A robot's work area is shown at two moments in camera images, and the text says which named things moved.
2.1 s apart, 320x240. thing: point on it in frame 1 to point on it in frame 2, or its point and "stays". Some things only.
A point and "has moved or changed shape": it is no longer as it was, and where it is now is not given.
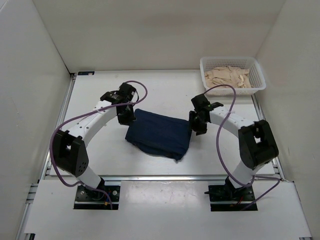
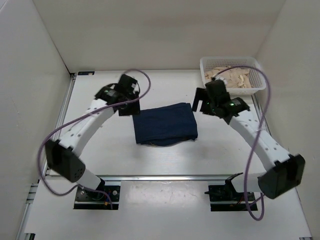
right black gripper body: [197, 124] to [209, 105]
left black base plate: [87, 199] stays
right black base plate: [225, 198] stays
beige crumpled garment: [228, 75] stays
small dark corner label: [86, 73] stays
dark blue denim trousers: [159, 135] has moved or changed shape
